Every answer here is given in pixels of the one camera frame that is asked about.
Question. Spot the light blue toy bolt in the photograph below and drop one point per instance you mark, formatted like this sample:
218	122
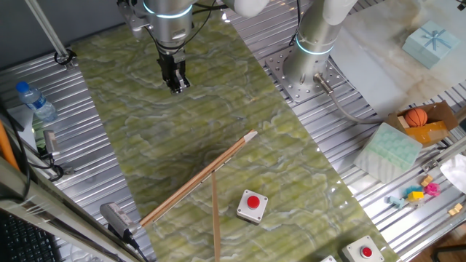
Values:
397	202

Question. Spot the orange yellow toy block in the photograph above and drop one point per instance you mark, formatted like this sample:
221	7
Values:
427	180

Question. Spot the green marble pattern mat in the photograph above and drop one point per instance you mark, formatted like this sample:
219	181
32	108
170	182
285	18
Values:
164	145

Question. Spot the white plastic bag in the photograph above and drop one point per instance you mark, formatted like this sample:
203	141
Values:
455	172

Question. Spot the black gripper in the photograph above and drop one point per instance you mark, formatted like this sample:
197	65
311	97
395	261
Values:
171	63

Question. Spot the white lidded grey button box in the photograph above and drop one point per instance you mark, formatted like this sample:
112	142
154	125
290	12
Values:
328	259

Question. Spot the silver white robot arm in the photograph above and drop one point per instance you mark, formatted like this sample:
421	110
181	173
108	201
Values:
313	36

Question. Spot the grey metal frame beam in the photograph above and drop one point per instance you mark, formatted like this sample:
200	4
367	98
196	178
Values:
65	214

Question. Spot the orange yellow packet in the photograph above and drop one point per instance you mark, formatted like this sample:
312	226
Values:
427	131

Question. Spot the brown cardboard box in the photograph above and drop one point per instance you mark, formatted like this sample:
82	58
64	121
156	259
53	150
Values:
442	113

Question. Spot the white box large red button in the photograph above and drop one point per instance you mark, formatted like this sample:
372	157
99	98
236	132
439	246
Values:
252	206

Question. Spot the white marble pattern sheet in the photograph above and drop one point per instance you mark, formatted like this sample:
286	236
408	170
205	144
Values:
382	54

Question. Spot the light blue gift box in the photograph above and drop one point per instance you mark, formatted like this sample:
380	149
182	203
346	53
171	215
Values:
429	43

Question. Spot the orange stick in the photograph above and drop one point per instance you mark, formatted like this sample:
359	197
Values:
6	145

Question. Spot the aluminium tripod pole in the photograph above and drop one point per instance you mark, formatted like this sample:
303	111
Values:
49	32

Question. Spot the pink toy piece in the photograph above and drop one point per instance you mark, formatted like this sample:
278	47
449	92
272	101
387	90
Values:
432	189

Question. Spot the silver wrist bracket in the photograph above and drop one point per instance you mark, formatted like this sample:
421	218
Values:
131	20

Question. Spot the small orange basketball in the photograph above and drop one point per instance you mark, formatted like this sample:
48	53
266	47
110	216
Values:
416	117

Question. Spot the tan wooden toy block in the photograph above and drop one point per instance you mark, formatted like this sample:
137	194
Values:
455	209

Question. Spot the blue toy piece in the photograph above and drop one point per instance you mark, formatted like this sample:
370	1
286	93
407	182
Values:
412	190

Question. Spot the white box small red button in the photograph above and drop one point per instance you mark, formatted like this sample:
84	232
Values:
364	251

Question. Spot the wooden picture frame green sheet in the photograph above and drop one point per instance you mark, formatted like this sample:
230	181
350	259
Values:
196	178

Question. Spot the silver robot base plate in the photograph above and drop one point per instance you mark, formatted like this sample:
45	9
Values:
309	87

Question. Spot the clear water bottle blue cap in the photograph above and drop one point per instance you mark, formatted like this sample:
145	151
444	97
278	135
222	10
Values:
38	103

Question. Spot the large grey ribbed camera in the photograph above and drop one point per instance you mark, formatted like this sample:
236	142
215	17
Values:
116	218

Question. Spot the wooden lever slat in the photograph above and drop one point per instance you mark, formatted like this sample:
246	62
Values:
216	218

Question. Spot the black keyboard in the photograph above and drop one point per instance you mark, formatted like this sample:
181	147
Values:
25	240

